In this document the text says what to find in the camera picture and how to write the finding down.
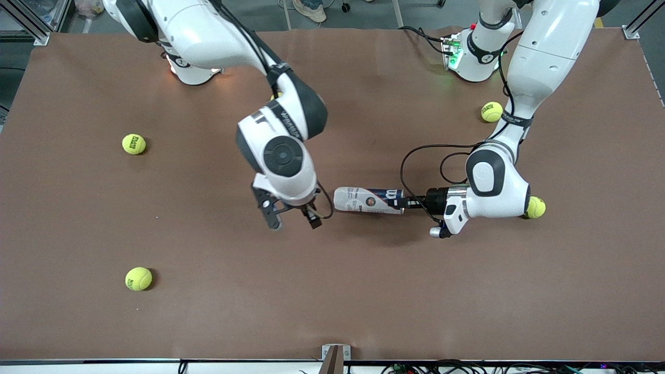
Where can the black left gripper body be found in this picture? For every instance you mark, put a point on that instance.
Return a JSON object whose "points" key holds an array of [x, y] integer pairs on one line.
{"points": [[435, 198]]}

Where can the grey table leg bar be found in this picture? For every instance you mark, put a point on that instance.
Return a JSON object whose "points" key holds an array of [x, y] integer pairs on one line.
{"points": [[396, 15]]}

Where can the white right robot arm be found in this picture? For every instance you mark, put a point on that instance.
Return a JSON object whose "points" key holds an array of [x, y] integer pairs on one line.
{"points": [[197, 36]]}

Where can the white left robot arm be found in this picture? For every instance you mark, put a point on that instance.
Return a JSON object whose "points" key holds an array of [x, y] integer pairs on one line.
{"points": [[550, 52]]}

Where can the white blue tennis ball can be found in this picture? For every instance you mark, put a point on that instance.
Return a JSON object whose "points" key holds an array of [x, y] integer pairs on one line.
{"points": [[363, 200]]}

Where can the yellow printed tennis ball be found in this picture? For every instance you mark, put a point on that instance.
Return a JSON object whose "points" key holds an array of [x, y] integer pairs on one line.
{"points": [[138, 279], [134, 144], [537, 208], [490, 112]]}

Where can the aluminium frame profile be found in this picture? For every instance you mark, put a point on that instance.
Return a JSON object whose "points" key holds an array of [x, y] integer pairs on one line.
{"points": [[41, 37], [630, 31]]}

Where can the metal base connector bracket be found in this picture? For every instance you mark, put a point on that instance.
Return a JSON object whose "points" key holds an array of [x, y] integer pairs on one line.
{"points": [[451, 52]]}

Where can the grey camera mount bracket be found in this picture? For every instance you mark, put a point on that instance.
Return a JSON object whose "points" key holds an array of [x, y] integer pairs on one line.
{"points": [[335, 358]]}

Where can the white sneaker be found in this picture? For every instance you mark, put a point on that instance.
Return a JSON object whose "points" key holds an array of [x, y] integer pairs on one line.
{"points": [[311, 11]]}

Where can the clear plastic bag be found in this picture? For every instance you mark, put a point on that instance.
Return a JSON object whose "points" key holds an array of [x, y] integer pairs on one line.
{"points": [[91, 6]]}

